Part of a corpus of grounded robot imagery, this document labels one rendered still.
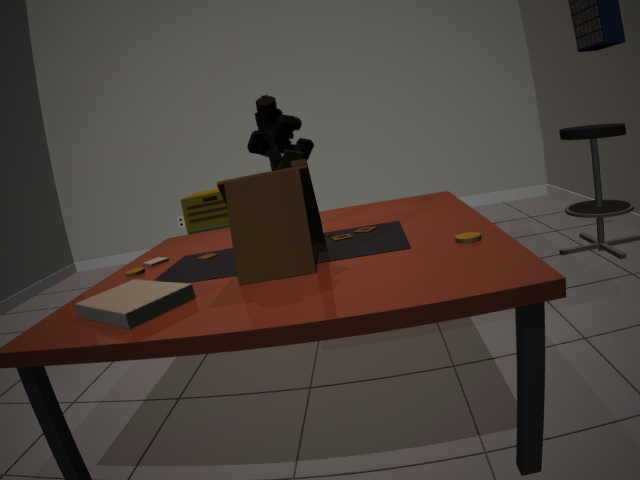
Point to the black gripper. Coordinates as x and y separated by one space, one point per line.
269 145

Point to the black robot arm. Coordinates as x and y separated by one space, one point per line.
268 114

